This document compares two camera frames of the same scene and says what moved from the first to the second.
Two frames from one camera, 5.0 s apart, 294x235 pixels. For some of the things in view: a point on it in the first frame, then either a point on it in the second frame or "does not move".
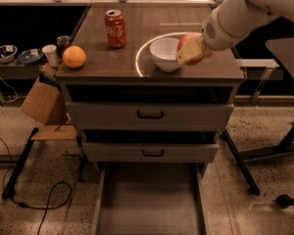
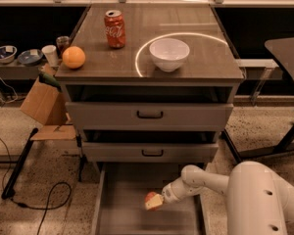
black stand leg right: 252,186 does not move
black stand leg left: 10,184 does not move
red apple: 206,51 -> 148,197
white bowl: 164,52 does not move
